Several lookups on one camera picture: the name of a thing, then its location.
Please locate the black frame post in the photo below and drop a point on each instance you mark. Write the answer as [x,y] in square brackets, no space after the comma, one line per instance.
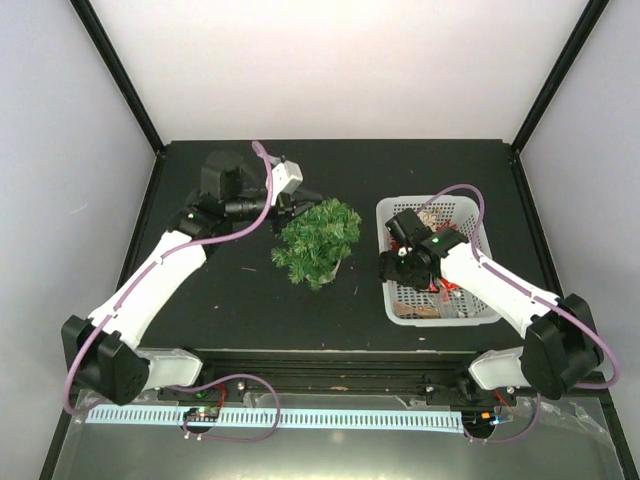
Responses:
[106,50]
[580,33]

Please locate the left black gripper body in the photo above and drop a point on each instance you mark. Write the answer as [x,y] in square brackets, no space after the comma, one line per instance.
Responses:
[283,204]

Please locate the left circuit board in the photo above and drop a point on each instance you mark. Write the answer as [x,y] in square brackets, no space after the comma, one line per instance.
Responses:
[201,414]

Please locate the right circuit board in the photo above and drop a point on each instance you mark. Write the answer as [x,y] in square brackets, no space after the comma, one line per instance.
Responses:
[486,418]

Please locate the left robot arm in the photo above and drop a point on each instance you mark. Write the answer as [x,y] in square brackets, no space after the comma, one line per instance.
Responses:
[103,351]

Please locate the circuit board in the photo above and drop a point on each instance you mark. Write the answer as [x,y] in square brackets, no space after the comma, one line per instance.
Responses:
[201,414]
[486,418]

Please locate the left black frame post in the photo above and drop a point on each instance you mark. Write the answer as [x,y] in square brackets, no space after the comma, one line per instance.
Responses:
[106,50]

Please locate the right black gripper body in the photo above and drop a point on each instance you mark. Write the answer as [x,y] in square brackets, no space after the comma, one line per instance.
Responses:
[403,272]

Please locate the white slotted cable duct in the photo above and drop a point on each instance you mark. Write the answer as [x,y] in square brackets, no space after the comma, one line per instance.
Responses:
[289,418]

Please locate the red ribbon bow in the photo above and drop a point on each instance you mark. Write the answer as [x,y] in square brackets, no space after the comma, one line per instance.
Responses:
[444,288]

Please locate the white plastic basket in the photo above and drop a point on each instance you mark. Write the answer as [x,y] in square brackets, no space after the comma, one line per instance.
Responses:
[405,306]

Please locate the right black frame post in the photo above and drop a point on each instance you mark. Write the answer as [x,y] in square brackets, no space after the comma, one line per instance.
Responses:
[580,33]

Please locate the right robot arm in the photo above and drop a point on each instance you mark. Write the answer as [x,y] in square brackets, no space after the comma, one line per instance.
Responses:
[558,351]

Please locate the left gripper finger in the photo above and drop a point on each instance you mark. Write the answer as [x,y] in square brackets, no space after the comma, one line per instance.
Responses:
[304,196]
[282,220]

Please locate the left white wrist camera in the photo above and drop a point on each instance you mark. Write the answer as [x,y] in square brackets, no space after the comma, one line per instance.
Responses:
[287,177]

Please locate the small green christmas tree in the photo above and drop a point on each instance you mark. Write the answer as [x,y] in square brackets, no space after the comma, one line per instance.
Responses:
[315,243]

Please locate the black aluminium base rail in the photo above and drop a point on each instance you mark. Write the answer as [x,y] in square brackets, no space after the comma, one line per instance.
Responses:
[438,379]

